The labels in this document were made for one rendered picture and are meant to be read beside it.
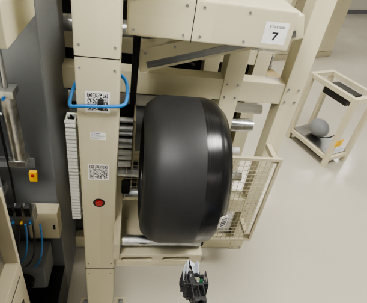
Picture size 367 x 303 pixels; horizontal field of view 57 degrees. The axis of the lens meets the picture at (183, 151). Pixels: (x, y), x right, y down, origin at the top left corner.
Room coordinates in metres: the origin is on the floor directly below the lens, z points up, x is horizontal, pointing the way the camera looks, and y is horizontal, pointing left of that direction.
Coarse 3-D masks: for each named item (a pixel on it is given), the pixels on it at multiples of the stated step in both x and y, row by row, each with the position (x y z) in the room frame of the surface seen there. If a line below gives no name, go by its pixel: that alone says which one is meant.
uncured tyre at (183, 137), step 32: (160, 96) 1.13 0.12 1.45; (160, 128) 0.93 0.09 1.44; (192, 128) 0.95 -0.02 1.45; (224, 128) 1.00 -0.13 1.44; (160, 160) 0.84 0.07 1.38; (192, 160) 0.86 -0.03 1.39; (224, 160) 0.89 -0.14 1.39; (160, 192) 0.79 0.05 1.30; (192, 192) 0.80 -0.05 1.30; (224, 192) 0.84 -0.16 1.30; (160, 224) 0.76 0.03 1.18; (192, 224) 0.78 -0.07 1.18
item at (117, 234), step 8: (120, 176) 1.20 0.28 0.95; (120, 184) 1.15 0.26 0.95; (120, 192) 1.10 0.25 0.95; (120, 200) 1.05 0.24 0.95; (120, 208) 1.00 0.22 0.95; (120, 216) 0.96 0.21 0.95; (120, 224) 0.92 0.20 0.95; (120, 232) 0.88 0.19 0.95; (120, 240) 0.86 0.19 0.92; (112, 248) 0.82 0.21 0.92; (112, 256) 0.82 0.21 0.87
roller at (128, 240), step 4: (124, 236) 0.88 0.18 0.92; (128, 236) 0.89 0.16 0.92; (132, 236) 0.89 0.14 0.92; (136, 236) 0.89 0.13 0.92; (140, 236) 0.90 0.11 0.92; (144, 236) 0.90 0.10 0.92; (124, 240) 0.87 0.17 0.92; (128, 240) 0.87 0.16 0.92; (132, 240) 0.87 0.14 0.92; (136, 240) 0.88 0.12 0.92; (140, 240) 0.88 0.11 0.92; (144, 240) 0.88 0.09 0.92; (148, 240) 0.89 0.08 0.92; (124, 244) 0.86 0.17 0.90; (128, 244) 0.86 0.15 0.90; (132, 244) 0.87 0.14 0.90; (136, 244) 0.87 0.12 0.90; (140, 244) 0.87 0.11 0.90; (144, 244) 0.88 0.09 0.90; (148, 244) 0.88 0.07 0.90; (152, 244) 0.88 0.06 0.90; (156, 244) 0.89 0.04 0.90; (160, 244) 0.89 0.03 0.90; (164, 244) 0.89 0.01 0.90; (168, 244) 0.90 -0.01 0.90; (172, 244) 0.90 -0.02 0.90; (176, 244) 0.90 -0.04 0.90; (180, 244) 0.91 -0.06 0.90; (184, 244) 0.91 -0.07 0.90; (188, 244) 0.91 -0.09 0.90; (192, 244) 0.92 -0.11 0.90; (196, 244) 0.92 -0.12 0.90; (200, 244) 0.92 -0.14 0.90
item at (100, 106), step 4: (124, 76) 1.07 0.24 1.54; (124, 80) 1.06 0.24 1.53; (128, 84) 1.04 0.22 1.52; (72, 88) 0.99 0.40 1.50; (128, 88) 1.02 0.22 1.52; (72, 92) 0.97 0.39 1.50; (128, 92) 1.00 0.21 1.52; (72, 96) 0.95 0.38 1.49; (128, 96) 0.97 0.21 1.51; (68, 100) 0.92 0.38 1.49; (100, 100) 0.91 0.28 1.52; (124, 100) 0.95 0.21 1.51; (128, 100) 0.96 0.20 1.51; (68, 104) 0.90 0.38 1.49; (76, 104) 0.88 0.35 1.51; (80, 104) 0.88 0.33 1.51; (84, 104) 0.88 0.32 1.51; (88, 104) 0.89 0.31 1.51; (92, 104) 0.89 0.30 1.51; (96, 104) 0.89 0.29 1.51; (100, 104) 0.89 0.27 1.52; (120, 104) 0.91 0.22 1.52; (124, 104) 0.92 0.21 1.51; (100, 108) 0.89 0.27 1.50
